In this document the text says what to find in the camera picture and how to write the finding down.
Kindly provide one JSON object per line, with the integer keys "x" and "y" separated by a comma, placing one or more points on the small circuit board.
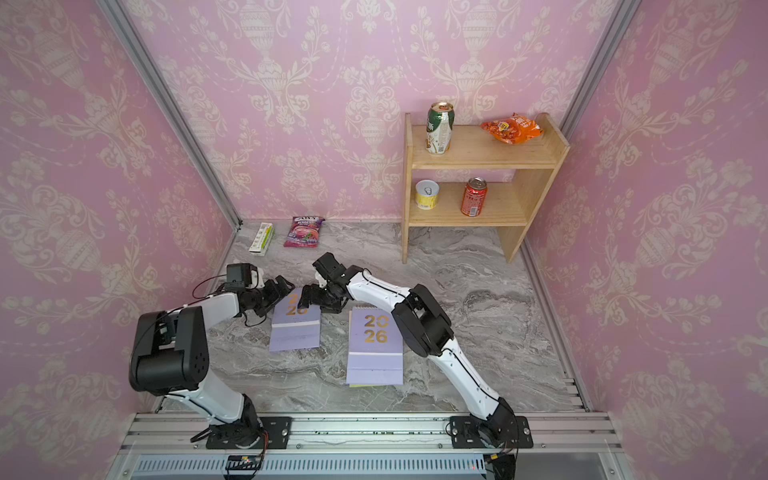
{"x": 244, "y": 463}

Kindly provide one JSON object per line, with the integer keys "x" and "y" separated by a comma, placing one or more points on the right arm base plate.
{"x": 469, "y": 432}

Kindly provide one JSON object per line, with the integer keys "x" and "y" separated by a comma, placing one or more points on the aluminium front rail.
{"x": 567, "y": 445}

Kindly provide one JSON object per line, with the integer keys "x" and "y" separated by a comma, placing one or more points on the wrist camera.
{"x": 322, "y": 282}
{"x": 257, "y": 277}

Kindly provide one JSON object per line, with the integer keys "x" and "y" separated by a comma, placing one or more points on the purple calendar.
{"x": 294, "y": 327}
{"x": 375, "y": 349}

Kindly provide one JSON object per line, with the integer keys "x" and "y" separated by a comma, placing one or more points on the yellow tin can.
{"x": 427, "y": 192}

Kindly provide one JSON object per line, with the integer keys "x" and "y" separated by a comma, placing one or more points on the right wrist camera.
{"x": 322, "y": 282}

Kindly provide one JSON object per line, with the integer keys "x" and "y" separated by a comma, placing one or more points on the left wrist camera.
{"x": 257, "y": 277}

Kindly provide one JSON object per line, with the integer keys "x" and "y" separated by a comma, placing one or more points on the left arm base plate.
{"x": 272, "y": 432}

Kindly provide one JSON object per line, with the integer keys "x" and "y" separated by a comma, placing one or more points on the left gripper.
{"x": 276, "y": 294}

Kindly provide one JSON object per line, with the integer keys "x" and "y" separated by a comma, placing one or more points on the green calendar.
{"x": 366, "y": 386}

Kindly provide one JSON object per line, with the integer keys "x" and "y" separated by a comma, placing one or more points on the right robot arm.
{"x": 427, "y": 331}

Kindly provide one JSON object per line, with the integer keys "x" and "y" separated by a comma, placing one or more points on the green drink can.
{"x": 439, "y": 127}

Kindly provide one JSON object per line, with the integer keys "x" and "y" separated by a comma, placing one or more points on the orange snack bag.
{"x": 514, "y": 130}

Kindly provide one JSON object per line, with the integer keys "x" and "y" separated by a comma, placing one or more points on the red soda can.
{"x": 474, "y": 197}

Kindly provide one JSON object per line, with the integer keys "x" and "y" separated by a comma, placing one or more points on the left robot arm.
{"x": 170, "y": 358}

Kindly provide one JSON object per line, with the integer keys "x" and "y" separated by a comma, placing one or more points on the green white gum box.
{"x": 262, "y": 239}

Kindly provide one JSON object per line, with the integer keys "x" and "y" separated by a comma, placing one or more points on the purple candy bag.
{"x": 304, "y": 232}

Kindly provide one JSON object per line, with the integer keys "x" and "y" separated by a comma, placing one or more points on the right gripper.
{"x": 310, "y": 297}

